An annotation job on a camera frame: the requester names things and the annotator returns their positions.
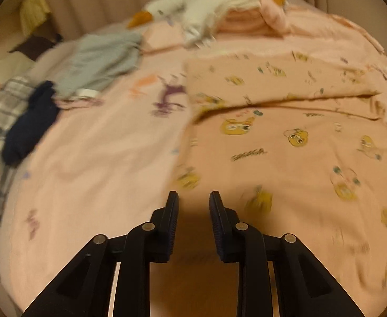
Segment yellow cloth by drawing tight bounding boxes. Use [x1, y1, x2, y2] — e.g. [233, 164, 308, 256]
[19, 0, 51, 38]

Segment folded pink clothes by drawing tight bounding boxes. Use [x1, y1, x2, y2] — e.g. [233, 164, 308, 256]
[220, 0, 294, 37]

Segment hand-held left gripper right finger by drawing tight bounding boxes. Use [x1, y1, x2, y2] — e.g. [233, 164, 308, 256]
[209, 190, 366, 317]

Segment white garment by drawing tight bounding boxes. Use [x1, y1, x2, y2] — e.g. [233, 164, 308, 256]
[183, 16, 221, 49]

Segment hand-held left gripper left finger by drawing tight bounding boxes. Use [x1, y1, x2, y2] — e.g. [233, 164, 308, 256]
[21, 190, 180, 317]

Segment dark brown cloth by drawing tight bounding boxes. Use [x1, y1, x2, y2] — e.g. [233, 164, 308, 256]
[8, 33, 64, 62]

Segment pink cartoon print garment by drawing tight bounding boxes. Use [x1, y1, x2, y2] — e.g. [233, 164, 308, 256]
[147, 51, 387, 317]

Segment dark navy garment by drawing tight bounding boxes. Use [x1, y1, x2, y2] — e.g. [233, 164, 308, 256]
[1, 80, 61, 166]

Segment beige curtain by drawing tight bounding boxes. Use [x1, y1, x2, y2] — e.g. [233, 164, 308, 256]
[37, 0, 336, 37]

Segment pink animal print blanket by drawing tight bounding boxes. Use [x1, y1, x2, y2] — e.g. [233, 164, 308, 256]
[0, 5, 387, 306]

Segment grey garment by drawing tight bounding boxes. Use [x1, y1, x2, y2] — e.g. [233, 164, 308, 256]
[53, 31, 144, 101]

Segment light pink garment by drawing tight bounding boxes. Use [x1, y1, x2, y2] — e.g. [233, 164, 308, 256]
[54, 94, 103, 110]

